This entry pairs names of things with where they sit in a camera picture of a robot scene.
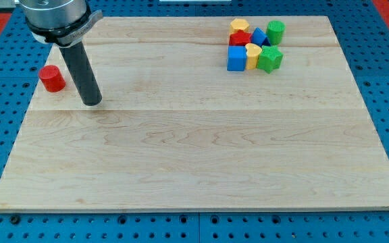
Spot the light wooden board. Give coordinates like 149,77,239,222
0,16,389,213

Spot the green cylinder block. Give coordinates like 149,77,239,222
267,20,286,45

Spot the blue cube block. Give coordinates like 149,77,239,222
227,46,247,71

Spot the blue perforated metal base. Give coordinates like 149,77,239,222
0,0,389,242

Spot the yellow heart block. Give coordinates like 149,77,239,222
245,43,262,70

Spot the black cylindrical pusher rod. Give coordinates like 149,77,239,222
59,42,102,106

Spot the blue triangular block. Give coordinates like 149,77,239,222
251,27,271,47

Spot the green star block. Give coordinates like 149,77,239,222
257,46,283,74

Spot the yellow hexagon block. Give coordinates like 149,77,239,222
229,18,250,34

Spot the red cylinder block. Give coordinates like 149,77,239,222
38,65,66,92

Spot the red star block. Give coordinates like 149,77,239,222
228,30,252,46

